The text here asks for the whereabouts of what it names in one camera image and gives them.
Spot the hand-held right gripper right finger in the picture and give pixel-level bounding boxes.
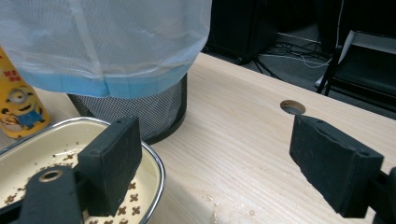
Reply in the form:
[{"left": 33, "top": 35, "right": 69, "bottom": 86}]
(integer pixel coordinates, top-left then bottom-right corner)
[{"left": 289, "top": 114, "right": 385, "bottom": 219}]

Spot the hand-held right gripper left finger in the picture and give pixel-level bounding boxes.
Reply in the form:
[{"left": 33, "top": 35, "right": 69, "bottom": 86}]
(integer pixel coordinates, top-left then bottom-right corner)
[{"left": 77, "top": 116, "right": 144, "bottom": 218}]

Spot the black mesh trash bin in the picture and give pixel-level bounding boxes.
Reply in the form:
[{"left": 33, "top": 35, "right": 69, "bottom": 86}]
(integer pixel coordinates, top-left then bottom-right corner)
[{"left": 67, "top": 72, "right": 189, "bottom": 146}]

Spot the cream strainer basin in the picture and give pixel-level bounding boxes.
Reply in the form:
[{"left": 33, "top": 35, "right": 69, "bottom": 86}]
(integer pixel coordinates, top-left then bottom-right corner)
[{"left": 0, "top": 116, "right": 167, "bottom": 224}]

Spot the black folding chair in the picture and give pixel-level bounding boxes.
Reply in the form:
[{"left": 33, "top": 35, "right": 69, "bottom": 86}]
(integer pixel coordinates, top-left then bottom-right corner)
[{"left": 316, "top": 29, "right": 396, "bottom": 114}]

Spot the yellow chips can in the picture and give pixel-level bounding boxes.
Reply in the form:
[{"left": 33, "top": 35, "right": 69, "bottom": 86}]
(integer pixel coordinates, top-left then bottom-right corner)
[{"left": 0, "top": 46, "right": 51, "bottom": 140}]

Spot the black cabinet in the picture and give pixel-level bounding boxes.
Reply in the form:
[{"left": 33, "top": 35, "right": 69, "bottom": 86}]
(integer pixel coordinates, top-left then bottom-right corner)
[{"left": 201, "top": 0, "right": 280, "bottom": 66}]

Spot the white floor cable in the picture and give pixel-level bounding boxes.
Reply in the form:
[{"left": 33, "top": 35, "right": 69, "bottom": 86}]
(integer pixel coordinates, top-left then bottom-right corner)
[{"left": 257, "top": 51, "right": 334, "bottom": 70}]

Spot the black floor cable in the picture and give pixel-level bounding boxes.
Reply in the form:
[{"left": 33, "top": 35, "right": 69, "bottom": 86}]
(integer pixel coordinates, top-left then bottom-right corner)
[{"left": 252, "top": 56, "right": 283, "bottom": 81}]

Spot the white desk frame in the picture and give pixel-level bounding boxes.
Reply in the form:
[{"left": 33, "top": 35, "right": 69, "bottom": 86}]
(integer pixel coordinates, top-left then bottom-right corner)
[{"left": 336, "top": 29, "right": 396, "bottom": 65}]

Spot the bundle of black cables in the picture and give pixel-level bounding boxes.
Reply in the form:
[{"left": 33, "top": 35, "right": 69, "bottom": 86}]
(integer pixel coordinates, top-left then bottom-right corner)
[{"left": 266, "top": 39, "right": 313, "bottom": 58}]

